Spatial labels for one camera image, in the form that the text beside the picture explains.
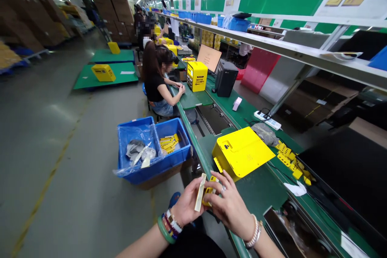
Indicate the person's left hand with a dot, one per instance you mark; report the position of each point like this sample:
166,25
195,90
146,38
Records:
186,202

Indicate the person's right hand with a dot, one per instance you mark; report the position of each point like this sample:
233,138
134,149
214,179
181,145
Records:
232,209

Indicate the cream backing paper strip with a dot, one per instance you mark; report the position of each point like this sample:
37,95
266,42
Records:
200,193

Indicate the small yellow plastic part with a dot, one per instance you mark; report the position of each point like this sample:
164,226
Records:
209,191

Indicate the blue rounded object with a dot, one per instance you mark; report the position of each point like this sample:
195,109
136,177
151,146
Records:
174,199

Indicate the green assembly line workbench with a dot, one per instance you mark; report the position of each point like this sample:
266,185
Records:
260,191

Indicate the person's body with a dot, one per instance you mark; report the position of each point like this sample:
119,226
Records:
193,244

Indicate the blue plastic bin with parts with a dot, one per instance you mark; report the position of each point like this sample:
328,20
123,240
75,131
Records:
178,155

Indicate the large yellow metal casing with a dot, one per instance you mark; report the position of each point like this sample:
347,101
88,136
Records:
242,152

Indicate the heap of yellow parts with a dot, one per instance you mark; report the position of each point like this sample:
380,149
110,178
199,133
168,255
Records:
169,143

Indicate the blue plastic bin with bags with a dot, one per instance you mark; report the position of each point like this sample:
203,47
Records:
133,170

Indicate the white crumpled cloth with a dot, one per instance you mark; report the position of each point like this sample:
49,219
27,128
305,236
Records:
296,189

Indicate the clear plastic bag liner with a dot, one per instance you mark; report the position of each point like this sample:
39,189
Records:
137,149

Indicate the pile of yellow plastic parts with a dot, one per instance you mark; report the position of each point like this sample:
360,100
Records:
291,161

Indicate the grey crumpled plastic bag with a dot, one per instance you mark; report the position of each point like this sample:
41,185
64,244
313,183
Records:
266,133

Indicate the white power strip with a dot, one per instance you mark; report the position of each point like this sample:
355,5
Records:
267,120

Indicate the green work board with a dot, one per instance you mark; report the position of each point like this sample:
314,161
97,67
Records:
193,99

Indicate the small white handheld device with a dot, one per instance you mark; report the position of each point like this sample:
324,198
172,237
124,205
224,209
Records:
237,104

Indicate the yellow cabinet with black label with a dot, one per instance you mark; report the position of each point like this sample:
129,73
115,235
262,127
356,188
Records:
197,76

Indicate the black computer tower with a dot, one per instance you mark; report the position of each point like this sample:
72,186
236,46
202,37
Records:
226,79

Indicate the green platform cart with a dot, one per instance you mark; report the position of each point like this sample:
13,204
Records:
121,56
121,79

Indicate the flat cardboard boxes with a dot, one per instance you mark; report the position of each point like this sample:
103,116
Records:
320,100

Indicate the red panel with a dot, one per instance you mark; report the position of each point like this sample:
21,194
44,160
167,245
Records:
258,70

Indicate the flat computer monitor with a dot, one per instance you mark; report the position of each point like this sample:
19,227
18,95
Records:
209,58

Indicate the white overhead shelf rack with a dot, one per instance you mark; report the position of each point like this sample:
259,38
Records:
302,51

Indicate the row of blue crates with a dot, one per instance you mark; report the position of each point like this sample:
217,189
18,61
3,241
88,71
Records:
196,17

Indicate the blue crate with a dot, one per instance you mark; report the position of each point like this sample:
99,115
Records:
239,24

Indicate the tall stack of brown cartons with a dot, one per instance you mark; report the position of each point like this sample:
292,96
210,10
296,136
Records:
116,13

